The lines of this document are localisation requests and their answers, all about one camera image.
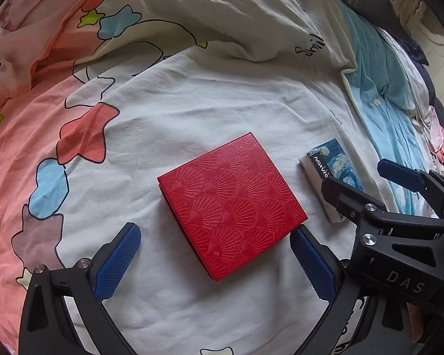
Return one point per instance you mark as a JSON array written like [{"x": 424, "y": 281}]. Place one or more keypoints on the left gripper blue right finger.
[{"x": 318, "y": 263}]

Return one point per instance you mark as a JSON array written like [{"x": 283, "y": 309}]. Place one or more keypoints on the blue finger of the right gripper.
[
  {"x": 347, "y": 200},
  {"x": 405, "y": 177}
]

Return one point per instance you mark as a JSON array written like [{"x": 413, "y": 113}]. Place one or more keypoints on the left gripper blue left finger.
[{"x": 110, "y": 263}]

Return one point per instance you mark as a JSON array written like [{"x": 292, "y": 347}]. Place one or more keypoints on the red embossed gift box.
[{"x": 232, "y": 204}]

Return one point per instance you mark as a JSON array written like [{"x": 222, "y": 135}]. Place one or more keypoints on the dark navy blanket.
[{"x": 432, "y": 73}]

